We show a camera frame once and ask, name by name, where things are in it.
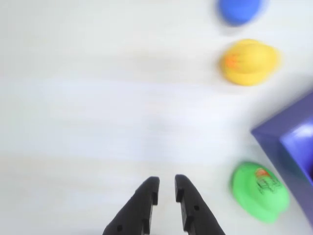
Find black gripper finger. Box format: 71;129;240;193
102;176;160;235
174;174;227;235

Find green rubber duck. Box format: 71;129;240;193
230;161;291;224

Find blue rectangular box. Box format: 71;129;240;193
250;90;313;221

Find yellow rubber duck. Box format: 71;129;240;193
221;38;282;87

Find blue rubber duck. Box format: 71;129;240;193
217;0;267;27

